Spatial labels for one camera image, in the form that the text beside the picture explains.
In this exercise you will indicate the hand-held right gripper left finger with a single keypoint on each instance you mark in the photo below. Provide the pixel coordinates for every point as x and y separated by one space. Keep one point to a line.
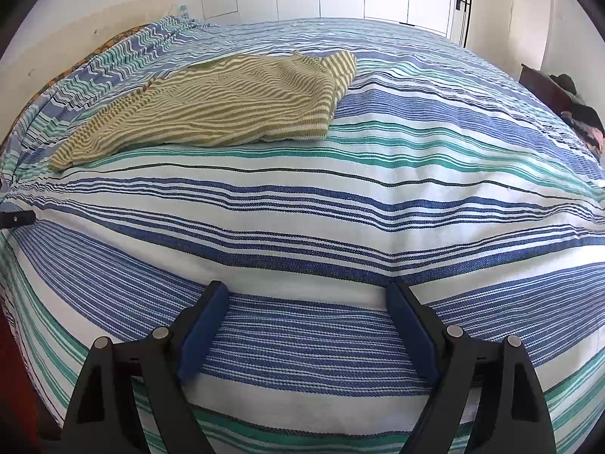
203 331

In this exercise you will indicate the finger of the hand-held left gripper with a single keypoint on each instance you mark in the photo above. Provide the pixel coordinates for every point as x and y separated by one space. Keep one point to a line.
16 219

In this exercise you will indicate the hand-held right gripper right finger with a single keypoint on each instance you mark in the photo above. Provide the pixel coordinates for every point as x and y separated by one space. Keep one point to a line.
411 335

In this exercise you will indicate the green striped knit cardigan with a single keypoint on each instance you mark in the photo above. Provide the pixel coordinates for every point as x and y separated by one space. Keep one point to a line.
212 104

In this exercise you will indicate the pile of dark clothes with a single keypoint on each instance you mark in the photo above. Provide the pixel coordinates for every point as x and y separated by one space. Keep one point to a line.
583 113

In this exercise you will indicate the blue teal striped bedspread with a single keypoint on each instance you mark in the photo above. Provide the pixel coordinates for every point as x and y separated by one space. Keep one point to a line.
354 208

